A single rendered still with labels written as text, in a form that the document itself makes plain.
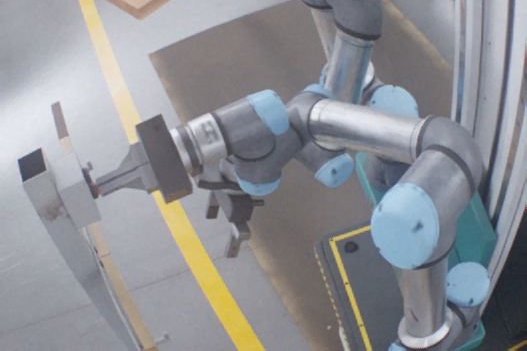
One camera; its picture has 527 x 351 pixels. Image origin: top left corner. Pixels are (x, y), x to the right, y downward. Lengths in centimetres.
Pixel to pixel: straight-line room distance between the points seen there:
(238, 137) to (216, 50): 193
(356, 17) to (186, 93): 170
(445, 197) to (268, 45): 218
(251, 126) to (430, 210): 37
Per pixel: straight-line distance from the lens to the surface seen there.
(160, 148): 121
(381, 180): 178
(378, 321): 197
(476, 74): 145
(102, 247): 138
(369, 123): 122
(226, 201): 163
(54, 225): 122
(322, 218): 255
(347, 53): 140
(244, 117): 122
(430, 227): 99
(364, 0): 135
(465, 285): 139
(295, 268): 245
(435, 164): 103
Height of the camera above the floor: 211
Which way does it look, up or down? 50 degrees down
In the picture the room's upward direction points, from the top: 10 degrees counter-clockwise
